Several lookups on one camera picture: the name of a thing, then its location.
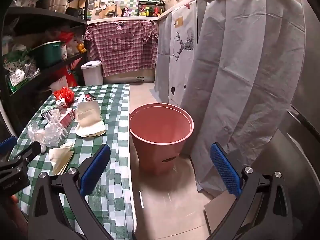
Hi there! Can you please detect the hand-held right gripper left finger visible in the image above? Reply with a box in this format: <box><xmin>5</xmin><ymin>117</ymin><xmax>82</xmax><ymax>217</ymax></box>
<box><xmin>27</xmin><ymin>144</ymin><xmax>120</xmax><ymax>240</ymax></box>

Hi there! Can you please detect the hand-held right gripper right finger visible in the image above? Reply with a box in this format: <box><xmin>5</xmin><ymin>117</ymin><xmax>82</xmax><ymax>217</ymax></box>
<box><xmin>206</xmin><ymin>142</ymin><xmax>295</xmax><ymax>240</ymax></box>

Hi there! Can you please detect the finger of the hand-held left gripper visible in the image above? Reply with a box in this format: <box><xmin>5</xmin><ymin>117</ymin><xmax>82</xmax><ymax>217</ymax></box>
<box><xmin>10</xmin><ymin>141</ymin><xmax>43</xmax><ymax>164</ymax></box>
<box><xmin>0</xmin><ymin>135</ymin><xmax>18</xmax><ymax>160</ymax></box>

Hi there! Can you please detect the clear plastic bag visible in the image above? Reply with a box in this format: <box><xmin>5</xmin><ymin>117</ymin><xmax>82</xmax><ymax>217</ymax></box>
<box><xmin>27</xmin><ymin>121</ymin><xmax>63</xmax><ymax>153</ymax></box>

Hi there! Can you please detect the red cardboard box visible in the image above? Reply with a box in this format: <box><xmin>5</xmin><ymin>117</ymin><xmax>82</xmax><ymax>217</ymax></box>
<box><xmin>59</xmin><ymin>107</ymin><xmax>75</xmax><ymax>127</ymax></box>

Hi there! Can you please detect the red plastic bag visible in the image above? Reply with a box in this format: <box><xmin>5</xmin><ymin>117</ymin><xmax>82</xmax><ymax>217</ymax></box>
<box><xmin>54</xmin><ymin>87</ymin><xmax>75</xmax><ymax>103</ymax></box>

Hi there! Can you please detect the pink plastic bin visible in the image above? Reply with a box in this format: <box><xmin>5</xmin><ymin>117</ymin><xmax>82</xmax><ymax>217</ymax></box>
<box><xmin>129</xmin><ymin>103</ymin><xmax>194</xmax><ymax>175</ymax></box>

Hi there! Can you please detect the beige paper napkin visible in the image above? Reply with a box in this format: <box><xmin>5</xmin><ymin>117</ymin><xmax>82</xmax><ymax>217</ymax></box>
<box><xmin>48</xmin><ymin>142</ymin><xmax>75</xmax><ymax>176</ymax></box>

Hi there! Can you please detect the cardboard sheet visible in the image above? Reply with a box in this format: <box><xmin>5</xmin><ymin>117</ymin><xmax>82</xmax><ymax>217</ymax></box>
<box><xmin>204</xmin><ymin>189</ymin><xmax>253</xmax><ymax>234</ymax></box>

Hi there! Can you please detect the beige paper bag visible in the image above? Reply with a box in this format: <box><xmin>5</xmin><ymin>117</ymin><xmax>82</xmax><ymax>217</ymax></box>
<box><xmin>74</xmin><ymin>101</ymin><xmax>107</xmax><ymax>137</ymax></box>

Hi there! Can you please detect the green checkered tablecloth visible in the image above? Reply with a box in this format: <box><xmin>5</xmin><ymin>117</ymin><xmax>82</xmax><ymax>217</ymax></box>
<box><xmin>16</xmin><ymin>83</ymin><xmax>137</xmax><ymax>240</ymax></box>

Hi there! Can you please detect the green food packet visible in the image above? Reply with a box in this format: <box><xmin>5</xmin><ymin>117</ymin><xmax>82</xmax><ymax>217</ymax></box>
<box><xmin>6</xmin><ymin>69</ymin><xmax>27</xmax><ymax>93</ymax></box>

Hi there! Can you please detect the orange rice bag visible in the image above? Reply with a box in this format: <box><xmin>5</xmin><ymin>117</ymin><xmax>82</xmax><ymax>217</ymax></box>
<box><xmin>54</xmin><ymin>64</ymin><xmax>80</xmax><ymax>88</ymax></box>

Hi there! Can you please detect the green storage box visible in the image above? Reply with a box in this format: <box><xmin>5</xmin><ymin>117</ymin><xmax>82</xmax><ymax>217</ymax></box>
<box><xmin>30</xmin><ymin>41</ymin><xmax>62</xmax><ymax>68</ymax></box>

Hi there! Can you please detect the white pedal bin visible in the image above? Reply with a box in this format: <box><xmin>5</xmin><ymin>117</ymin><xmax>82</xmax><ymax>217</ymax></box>
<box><xmin>81</xmin><ymin>60</ymin><xmax>103</xmax><ymax>86</ymax></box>

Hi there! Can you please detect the grey curtain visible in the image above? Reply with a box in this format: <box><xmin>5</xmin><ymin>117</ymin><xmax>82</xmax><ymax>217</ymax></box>
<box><xmin>180</xmin><ymin>0</ymin><xmax>307</xmax><ymax>197</ymax></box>

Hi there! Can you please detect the beige cabinet base panel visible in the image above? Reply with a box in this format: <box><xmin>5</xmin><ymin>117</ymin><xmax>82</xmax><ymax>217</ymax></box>
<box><xmin>104</xmin><ymin>67</ymin><xmax>155</xmax><ymax>83</ymax></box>

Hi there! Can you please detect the white garlic bag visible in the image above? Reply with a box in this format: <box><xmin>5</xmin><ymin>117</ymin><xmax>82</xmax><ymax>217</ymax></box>
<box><xmin>66</xmin><ymin>40</ymin><xmax>80</xmax><ymax>55</ymax></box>

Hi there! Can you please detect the deer print cloth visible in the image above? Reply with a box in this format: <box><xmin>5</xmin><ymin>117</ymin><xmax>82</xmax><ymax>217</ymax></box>
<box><xmin>153</xmin><ymin>0</ymin><xmax>209</xmax><ymax>110</ymax></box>

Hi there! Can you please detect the orange plastic bag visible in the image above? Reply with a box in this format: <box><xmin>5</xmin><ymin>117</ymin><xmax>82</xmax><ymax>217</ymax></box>
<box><xmin>59</xmin><ymin>31</ymin><xmax>75</xmax><ymax>43</ymax></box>

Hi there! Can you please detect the red plaid shirt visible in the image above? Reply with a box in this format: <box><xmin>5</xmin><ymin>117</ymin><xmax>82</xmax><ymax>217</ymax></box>
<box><xmin>84</xmin><ymin>20</ymin><xmax>159</xmax><ymax>77</ymax></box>

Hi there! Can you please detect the black shelf rack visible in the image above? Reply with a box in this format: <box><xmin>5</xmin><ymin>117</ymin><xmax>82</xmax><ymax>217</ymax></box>
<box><xmin>0</xmin><ymin>0</ymin><xmax>91</xmax><ymax>135</ymax></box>

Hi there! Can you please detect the black cooking pot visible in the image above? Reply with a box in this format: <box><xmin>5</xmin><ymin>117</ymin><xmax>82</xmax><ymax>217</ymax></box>
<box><xmin>66</xmin><ymin>7</ymin><xmax>83</xmax><ymax>18</ymax></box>

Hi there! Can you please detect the steel faucet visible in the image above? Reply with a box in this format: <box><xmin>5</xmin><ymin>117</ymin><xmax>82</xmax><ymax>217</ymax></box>
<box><xmin>105</xmin><ymin>1</ymin><xmax>118</xmax><ymax>18</ymax></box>

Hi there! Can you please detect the white countertop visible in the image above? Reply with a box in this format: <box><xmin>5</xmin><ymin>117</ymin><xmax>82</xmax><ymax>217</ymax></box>
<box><xmin>86</xmin><ymin>0</ymin><xmax>275</xmax><ymax>25</ymax></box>

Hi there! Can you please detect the black spice rack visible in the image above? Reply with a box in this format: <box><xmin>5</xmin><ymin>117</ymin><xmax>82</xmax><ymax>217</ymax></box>
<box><xmin>138</xmin><ymin>0</ymin><xmax>164</xmax><ymax>17</ymax></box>

